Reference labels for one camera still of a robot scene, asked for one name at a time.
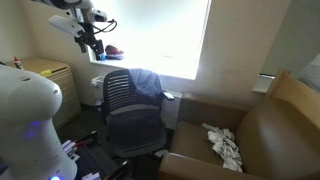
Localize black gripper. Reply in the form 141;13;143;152
74;20;105;62

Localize black perforated robot table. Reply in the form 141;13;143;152
61;131;135;180

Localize striped pillow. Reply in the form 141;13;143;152
298;52;320;93

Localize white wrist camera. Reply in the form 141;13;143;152
47;14;86;38

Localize white crumpled cloth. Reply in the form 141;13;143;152
201;122;244;173

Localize white paper scrap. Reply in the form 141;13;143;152
153;148;170;159

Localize light wooden bed frame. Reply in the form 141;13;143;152
268;69;320;130

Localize red and black tool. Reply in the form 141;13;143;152
74;130;99;148

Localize blue shirt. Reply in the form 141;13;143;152
128;67;164;101

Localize light wooden dresser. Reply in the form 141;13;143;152
6;57;82;130

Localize white connector blocks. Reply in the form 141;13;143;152
61;139;81;163

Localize small red white figurine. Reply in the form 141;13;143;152
12;55;24;70

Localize brown leather armchair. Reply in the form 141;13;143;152
157;91;320;180

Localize black mesh office chair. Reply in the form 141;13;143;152
100;68;175;159

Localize yellow sticky note pad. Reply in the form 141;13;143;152
39;69;54;77

